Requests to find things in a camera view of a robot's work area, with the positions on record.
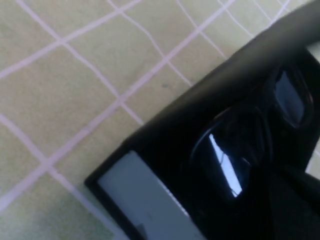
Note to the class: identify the green checked tablecloth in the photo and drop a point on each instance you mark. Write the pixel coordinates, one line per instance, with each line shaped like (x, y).
(75, 100)

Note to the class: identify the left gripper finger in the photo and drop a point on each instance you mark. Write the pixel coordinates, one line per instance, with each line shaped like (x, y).
(300, 205)

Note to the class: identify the black framed glasses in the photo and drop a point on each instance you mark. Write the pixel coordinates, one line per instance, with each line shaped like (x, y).
(220, 150)

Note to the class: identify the black glasses case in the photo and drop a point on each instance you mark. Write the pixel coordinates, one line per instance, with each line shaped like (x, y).
(150, 195)

